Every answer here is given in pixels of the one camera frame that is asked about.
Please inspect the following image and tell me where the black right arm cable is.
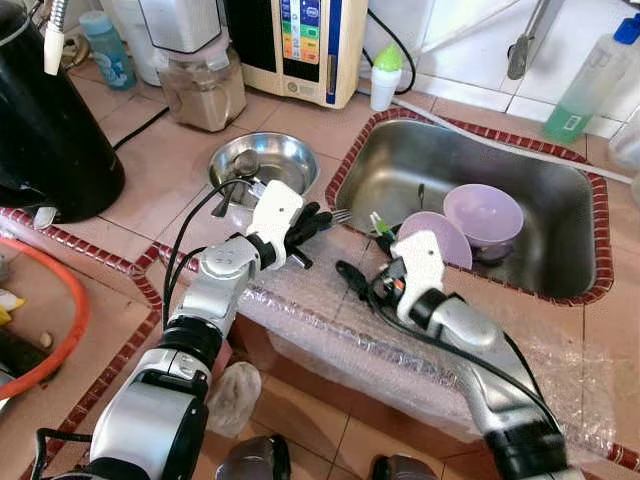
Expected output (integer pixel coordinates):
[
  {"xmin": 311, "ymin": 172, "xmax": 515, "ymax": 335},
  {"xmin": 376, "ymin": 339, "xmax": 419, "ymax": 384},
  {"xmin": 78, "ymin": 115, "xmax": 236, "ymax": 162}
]
[{"xmin": 360, "ymin": 290, "xmax": 561, "ymax": 431}]

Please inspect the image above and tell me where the steel spoon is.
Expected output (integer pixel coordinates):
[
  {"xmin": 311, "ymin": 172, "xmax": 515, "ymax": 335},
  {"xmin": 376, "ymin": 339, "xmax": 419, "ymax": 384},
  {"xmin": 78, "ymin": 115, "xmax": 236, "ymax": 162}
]
[{"xmin": 212, "ymin": 150, "xmax": 263, "ymax": 218}]

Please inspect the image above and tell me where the green white dish brush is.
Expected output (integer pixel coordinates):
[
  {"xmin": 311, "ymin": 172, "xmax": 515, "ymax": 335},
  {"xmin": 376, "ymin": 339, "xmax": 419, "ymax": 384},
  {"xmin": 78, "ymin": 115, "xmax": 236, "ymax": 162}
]
[{"xmin": 370, "ymin": 211, "xmax": 394, "ymax": 238}]

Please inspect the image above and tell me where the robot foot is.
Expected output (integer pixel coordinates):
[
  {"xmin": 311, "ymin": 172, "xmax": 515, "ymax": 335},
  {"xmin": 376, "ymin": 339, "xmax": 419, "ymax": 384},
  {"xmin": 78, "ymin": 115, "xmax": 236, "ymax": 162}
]
[
  {"xmin": 215, "ymin": 434, "xmax": 293, "ymax": 480},
  {"xmin": 370, "ymin": 455, "xmax": 439, "ymax": 480}
]

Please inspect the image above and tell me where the green soap bottle blue cap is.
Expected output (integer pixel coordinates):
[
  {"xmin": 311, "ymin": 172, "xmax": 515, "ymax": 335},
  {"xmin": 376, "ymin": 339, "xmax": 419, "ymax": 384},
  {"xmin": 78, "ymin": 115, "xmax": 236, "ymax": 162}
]
[{"xmin": 543, "ymin": 13, "xmax": 640, "ymax": 143}]

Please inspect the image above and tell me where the large black kettle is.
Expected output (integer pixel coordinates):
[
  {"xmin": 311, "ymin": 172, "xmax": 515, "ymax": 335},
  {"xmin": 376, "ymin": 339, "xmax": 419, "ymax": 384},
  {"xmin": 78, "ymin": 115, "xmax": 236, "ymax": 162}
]
[{"xmin": 0, "ymin": 0, "xmax": 127, "ymax": 223}]

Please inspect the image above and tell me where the grey water hose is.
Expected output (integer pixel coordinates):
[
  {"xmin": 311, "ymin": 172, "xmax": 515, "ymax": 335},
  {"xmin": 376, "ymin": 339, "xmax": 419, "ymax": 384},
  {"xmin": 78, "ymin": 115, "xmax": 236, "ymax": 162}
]
[{"xmin": 403, "ymin": 95, "xmax": 635, "ymax": 186}]

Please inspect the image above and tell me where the orange plastic basin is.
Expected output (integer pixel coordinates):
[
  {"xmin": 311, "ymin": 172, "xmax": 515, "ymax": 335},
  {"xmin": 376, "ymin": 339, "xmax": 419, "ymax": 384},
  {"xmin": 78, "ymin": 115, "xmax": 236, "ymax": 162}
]
[{"xmin": 0, "ymin": 237, "xmax": 91, "ymax": 401}]

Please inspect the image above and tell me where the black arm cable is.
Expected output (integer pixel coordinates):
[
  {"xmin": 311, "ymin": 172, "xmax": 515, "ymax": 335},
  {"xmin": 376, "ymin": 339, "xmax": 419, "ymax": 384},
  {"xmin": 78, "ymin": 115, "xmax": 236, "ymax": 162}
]
[
  {"xmin": 160, "ymin": 178, "xmax": 263, "ymax": 331},
  {"xmin": 360, "ymin": 290, "xmax": 561, "ymax": 431}
]

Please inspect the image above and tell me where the crumpled clear plastic bag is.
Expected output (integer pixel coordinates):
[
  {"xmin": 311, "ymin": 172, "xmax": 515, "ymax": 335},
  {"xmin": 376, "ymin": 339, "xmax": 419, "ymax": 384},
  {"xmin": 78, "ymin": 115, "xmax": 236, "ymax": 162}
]
[{"xmin": 205, "ymin": 362, "xmax": 263, "ymax": 438}]

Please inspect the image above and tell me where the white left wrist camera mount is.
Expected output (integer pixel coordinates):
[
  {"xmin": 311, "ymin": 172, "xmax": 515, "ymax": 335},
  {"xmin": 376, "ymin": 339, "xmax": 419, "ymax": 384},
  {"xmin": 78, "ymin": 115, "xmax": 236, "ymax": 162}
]
[{"xmin": 246, "ymin": 179, "xmax": 305, "ymax": 269}]

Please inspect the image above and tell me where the clear bubble wrap sheet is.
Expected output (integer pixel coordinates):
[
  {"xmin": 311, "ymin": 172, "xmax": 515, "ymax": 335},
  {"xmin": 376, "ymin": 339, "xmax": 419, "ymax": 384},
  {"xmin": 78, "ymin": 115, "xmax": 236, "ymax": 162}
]
[{"xmin": 235, "ymin": 225, "xmax": 616, "ymax": 461}]

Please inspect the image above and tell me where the white plastic appliance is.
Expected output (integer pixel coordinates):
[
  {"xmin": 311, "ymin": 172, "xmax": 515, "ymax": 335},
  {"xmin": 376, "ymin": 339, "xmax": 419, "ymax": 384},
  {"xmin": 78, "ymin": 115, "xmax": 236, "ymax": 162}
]
[{"xmin": 103, "ymin": 0, "xmax": 227, "ymax": 87}]

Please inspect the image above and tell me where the chrome hose white nozzle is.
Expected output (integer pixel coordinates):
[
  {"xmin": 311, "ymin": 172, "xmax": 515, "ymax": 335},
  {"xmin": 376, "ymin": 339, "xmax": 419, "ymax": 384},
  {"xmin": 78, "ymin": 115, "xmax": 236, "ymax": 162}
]
[{"xmin": 43, "ymin": 0, "xmax": 69, "ymax": 77}]

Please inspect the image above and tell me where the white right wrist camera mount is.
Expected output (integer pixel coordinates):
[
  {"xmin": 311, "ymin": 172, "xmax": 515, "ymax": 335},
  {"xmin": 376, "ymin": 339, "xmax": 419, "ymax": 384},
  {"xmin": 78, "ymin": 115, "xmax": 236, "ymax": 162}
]
[{"xmin": 393, "ymin": 230, "xmax": 448, "ymax": 323}]

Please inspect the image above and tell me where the black kettle power cord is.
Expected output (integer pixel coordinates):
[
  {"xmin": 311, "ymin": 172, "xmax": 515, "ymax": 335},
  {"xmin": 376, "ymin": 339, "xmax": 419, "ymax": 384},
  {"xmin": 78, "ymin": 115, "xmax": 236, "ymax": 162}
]
[{"xmin": 112, "ymin": 105, "xmax": 169, "ymax": 151}]

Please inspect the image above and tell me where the yellow packet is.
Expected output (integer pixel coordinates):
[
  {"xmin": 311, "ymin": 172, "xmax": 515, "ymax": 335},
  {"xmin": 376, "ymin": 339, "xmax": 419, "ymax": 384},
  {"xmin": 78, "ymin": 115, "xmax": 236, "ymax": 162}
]
[{"xmin": 0, "ymin": 288, "xmax": 26, "ymax": 326}]

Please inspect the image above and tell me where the round steel dish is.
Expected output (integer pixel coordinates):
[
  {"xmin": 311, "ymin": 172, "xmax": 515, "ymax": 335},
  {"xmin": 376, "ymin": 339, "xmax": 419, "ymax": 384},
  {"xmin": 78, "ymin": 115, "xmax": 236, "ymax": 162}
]
[{"xmin": 208, "ymin": 132, "xmax": 319, "ymax": 209}]

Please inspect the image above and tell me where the stainless steel sink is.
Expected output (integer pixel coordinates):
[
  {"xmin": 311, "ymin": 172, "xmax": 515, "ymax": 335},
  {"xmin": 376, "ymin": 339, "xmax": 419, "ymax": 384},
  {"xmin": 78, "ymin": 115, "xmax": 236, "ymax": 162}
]
[{"xmin": 335, "ymin": 120, "xmax": 599, "ymax": 299}]

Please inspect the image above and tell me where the cream water ionizer machine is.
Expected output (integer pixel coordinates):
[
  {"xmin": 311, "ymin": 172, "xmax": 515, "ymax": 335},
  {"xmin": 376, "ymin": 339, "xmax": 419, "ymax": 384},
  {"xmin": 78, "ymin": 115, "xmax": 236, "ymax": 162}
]
[{"xmin": 222, "ymin": 0, "xmax": 369, "ymax": 109}]

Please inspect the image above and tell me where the white bottle green cap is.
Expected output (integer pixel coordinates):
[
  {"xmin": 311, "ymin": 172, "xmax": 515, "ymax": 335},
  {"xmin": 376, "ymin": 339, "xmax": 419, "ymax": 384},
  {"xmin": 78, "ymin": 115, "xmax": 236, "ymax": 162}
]
[{"xmin": 369, "ymin": 42, "xmax": 404, "ymax": 112}]

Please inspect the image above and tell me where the small white plug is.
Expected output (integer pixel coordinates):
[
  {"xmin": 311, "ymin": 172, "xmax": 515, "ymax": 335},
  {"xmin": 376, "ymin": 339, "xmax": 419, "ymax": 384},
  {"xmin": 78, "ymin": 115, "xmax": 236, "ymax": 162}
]
[{"xmin": 32, "ymin": 205, "xmax": 61, "ymax": 231}]

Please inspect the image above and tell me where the steel faucet handle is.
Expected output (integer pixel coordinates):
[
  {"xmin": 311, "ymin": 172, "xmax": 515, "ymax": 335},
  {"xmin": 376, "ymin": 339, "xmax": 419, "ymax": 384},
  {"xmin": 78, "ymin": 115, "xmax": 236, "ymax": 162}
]
[{"xmin": 506, "ymin": 0, "xmax": 553, "ymax": 81}]

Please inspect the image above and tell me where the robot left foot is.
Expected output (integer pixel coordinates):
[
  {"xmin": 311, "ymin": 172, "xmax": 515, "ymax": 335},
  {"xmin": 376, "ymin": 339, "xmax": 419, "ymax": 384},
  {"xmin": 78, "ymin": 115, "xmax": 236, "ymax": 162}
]
[{"xmin": 215, "ymin": 434, "xmax": 293, "ymax": 480}]

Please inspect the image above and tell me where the black ionizer power cable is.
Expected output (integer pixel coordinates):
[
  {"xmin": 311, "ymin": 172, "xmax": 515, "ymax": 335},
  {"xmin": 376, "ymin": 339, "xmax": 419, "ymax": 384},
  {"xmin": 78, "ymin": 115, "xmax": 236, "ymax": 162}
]
[{"xmin": 362, "ymin": 8, "xmax": 417, "ymax": 96}]

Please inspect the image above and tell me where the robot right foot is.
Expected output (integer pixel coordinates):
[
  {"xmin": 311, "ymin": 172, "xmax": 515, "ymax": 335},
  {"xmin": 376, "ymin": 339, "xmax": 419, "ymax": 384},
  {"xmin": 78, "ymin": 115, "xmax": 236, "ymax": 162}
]
[{"xmin": 370, "ymin": 455, "xmax": 439, "ymax": 480}]

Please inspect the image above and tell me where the brass curved handle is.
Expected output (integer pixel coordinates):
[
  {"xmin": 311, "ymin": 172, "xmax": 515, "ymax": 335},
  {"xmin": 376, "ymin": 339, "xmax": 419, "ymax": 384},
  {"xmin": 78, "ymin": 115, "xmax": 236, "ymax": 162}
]
[{"xmin": 62, "ymin": 33, "xmax": 93, "ymax": 69}]

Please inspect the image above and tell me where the lilac plastic bowl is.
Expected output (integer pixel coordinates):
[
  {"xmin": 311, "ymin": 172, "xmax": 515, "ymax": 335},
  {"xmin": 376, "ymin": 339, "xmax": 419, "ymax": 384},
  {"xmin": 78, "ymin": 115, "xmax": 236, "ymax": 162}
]
[
  {"xmin": 397, "ymin": 211, "xmax": 474, "ymax": 271},
  {"xmin": 443, "ymin": 183, "xmax": 525, "ymax": 253}
]

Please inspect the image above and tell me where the teal plastic bottle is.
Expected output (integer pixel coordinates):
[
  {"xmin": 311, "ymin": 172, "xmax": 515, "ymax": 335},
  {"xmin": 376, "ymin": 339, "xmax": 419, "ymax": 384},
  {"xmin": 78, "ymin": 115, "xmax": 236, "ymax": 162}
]
[{"xmin": 78, "ymin": 10, "xmax": 137, "ymax": 91}]

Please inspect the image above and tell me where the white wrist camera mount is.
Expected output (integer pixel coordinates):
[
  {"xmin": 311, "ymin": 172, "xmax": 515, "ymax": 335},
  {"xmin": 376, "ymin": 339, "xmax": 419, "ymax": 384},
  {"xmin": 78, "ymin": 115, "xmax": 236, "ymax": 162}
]
[
  {"xmin": 393, "ymin": 230, "xmax": 448, "ymax": 323},
  {"xmin": 246, "ymin": 179, "xmax": 305, "ymax": 269}
]

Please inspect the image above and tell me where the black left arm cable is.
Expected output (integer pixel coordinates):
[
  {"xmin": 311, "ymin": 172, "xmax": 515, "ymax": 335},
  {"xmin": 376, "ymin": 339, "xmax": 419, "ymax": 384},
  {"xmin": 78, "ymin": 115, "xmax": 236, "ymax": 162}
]
[{"xmin": 160, "ymin": 178, "xmax": 263, "ymax": 331}]

